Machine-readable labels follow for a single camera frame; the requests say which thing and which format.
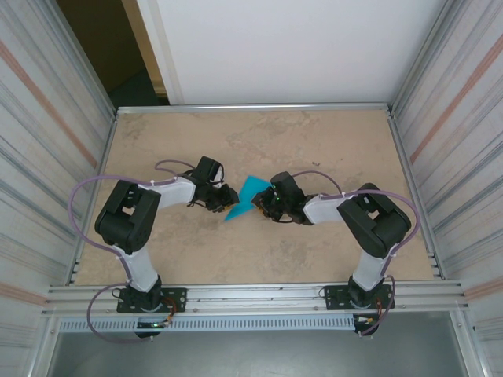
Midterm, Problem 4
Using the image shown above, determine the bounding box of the aluminium table edge rail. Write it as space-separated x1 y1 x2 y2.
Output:
115 102 395 116

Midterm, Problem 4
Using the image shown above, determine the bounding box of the grey slotted cable duct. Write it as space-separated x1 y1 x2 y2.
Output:
57 316 357 333

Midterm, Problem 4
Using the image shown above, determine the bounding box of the beige door jamb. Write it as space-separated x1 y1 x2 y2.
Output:
119 0 168 95

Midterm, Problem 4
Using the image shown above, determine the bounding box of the blue paper sheet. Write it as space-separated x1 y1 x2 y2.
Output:
223 174 273 223

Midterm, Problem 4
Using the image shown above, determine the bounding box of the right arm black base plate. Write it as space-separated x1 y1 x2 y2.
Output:
324 283 396 311

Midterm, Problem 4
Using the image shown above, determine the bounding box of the aluminium side frame rail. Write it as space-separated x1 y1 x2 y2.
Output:
69 112 119 286
387 105 445 280

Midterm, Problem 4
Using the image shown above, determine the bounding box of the long aluminium mounting rail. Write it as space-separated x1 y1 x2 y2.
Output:
41 279 471 317

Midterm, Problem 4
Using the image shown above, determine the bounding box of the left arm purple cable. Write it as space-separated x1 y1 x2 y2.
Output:
68 159 197 345

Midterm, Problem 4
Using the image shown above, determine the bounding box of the small circuit board with wires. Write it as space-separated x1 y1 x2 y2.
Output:
353 313 381 327
135 318 176 330

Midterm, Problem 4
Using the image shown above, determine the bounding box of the corrugated translucent enclosure panel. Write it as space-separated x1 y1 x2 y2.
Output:
0 0 119 377
392 0 503 377

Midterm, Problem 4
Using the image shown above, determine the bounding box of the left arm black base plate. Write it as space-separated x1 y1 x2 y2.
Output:
116 287 188 314

